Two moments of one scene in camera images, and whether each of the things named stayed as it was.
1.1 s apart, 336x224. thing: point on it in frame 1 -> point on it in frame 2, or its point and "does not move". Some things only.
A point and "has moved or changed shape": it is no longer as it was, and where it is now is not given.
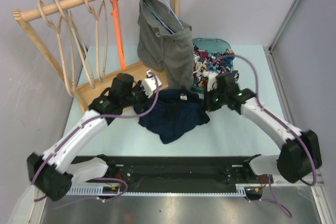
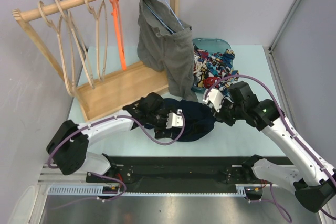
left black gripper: x=145 y=98 -> x=159 y=131
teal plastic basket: x=214 y=45 does not move
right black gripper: x=209 y=105 -> x=220 y=115
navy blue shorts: x=178 y=110 has moved or changed shape
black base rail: x=179 y=171 does not move
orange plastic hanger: x=114 y=1 does not move
